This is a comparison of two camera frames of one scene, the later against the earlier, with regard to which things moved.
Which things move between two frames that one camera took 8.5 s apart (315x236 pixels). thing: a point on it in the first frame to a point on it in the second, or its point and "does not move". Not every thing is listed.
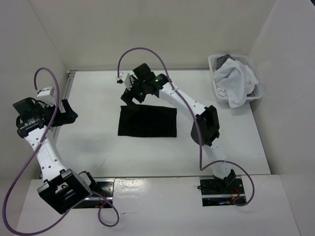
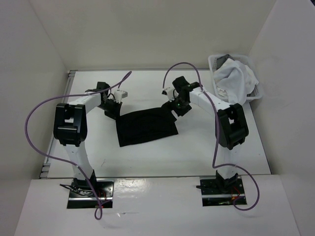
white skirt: [235, 81] does not move
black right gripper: [128, 95] to [181, 112]
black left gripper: [69, 117] to [115, 113]
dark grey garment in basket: [221, 60] does not move
